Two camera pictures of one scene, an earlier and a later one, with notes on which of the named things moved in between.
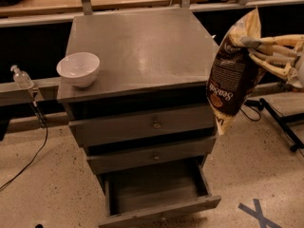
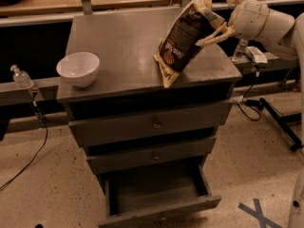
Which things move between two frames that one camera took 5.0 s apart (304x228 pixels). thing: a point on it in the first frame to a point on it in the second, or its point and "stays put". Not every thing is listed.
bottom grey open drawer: [149, 193] stays put
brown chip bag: [235, 73] to [195, 19]
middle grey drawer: [148, 154] stays put
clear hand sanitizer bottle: [22, 78] stays put
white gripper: [299, 69] to [250, 19]
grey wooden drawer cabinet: [146, 124] stays put
